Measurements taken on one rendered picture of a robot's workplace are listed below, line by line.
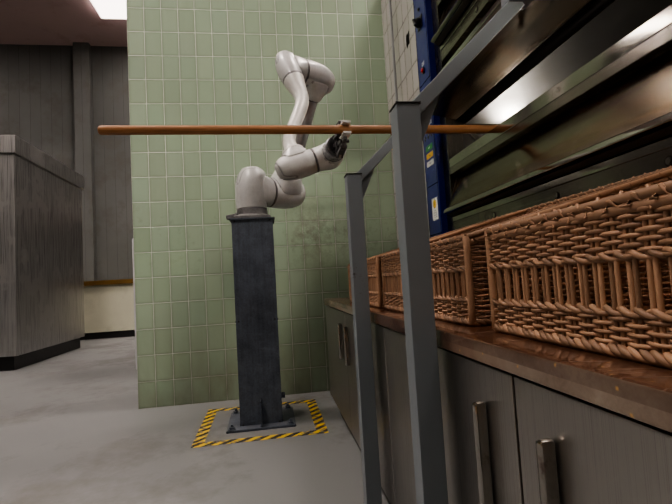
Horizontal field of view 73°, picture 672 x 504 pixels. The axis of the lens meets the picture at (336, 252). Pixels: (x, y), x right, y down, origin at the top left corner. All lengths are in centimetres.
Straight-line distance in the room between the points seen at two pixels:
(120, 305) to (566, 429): 740
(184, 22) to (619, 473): 313
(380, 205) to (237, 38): 138
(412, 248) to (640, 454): 42
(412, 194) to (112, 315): 717
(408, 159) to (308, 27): 255
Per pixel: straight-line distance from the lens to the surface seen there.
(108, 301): 774
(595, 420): 47
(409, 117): 78
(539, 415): 55
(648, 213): 47
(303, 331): 281
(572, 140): 139
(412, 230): 73
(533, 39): 163
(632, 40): 128
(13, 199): 538
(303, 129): 161
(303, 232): 282
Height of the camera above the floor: 67
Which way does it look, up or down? 4 degrees up
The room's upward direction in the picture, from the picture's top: 3 degrees counter-clockwise
